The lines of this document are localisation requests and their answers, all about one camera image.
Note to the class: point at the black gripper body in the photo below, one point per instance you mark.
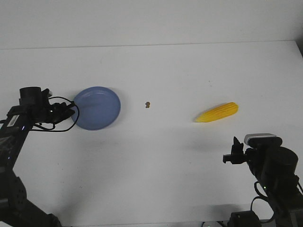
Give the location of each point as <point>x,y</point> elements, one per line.
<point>237,156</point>
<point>57,112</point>

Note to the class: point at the blue round plate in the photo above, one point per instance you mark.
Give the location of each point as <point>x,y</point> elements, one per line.
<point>96,108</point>

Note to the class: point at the yellow toy corn cob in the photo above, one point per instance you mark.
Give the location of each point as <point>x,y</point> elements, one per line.
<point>218,112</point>

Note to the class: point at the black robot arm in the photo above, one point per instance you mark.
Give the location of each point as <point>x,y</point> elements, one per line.
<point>33,113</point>
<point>274,169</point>

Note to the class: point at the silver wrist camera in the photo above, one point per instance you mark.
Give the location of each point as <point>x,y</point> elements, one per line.
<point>256,138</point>

